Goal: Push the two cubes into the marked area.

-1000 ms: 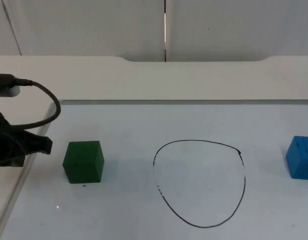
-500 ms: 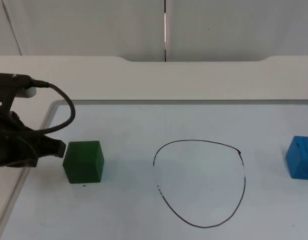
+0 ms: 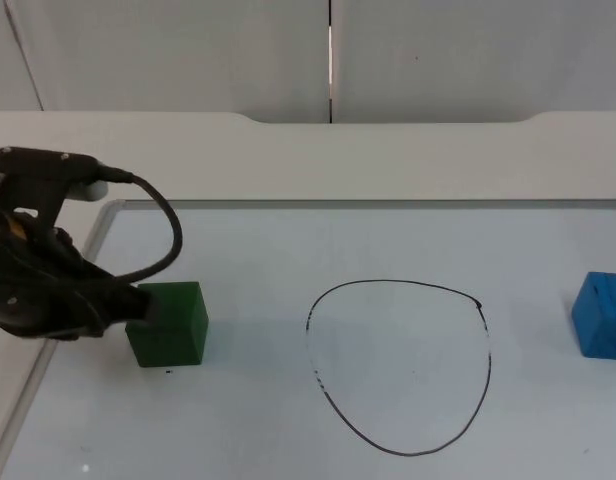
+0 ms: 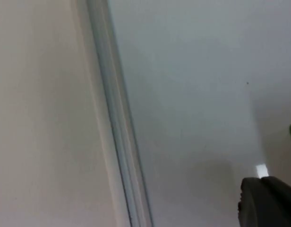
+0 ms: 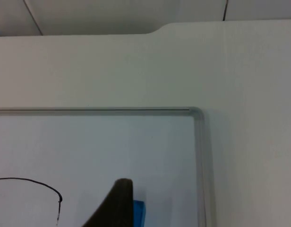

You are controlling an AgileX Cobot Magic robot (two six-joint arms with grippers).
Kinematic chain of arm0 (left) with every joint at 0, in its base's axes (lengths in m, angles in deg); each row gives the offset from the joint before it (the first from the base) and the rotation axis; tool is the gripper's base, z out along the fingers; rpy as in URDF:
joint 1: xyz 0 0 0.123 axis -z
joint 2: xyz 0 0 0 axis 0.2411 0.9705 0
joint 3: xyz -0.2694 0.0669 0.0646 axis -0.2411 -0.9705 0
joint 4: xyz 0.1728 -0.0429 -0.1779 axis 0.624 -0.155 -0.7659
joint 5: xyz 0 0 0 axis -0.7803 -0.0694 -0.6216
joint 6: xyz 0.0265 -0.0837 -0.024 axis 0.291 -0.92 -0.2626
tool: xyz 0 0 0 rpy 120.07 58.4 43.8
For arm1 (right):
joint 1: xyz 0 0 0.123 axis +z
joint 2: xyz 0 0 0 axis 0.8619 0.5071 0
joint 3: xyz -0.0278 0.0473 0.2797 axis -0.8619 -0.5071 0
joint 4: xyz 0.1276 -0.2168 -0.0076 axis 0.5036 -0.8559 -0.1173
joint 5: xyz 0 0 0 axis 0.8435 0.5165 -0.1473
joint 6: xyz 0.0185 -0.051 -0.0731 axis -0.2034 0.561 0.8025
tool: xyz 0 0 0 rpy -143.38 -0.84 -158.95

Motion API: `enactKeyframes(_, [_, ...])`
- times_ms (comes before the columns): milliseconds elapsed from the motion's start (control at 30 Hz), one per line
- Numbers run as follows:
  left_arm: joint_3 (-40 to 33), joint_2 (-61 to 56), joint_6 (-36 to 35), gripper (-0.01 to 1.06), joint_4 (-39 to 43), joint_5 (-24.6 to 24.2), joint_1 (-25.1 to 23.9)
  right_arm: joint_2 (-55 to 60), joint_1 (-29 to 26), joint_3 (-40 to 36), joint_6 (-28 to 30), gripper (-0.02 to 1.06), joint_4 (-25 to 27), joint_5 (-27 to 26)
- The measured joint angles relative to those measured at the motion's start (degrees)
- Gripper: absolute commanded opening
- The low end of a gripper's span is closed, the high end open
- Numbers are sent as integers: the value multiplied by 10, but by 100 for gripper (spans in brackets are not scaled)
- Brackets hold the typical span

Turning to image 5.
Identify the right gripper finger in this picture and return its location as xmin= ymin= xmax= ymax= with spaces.
xmin=81 ymin=178 xmax=135 ymax=227

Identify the blue cube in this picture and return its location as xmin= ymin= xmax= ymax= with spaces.
xmin=133 ymin=200 xmax=146 ymax=227

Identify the grey-framed whiteboard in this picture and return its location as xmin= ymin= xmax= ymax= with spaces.
xmin=0 ymin=106 xmax=217 ymax=227

